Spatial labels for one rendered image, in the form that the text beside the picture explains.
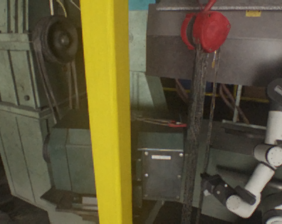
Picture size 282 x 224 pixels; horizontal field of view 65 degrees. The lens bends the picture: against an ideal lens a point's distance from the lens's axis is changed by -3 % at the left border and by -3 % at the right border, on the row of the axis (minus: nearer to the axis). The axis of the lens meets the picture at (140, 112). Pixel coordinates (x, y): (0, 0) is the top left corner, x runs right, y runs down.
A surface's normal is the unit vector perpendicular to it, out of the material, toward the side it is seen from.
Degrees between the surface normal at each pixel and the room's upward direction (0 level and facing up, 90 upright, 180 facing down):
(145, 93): 90
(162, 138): 45
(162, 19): 78
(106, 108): 90
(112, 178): 90
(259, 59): 90
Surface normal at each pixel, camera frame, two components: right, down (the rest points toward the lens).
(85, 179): -0.09, 0.36
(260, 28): -0.41, 0.13
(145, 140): -0.06, -0.40
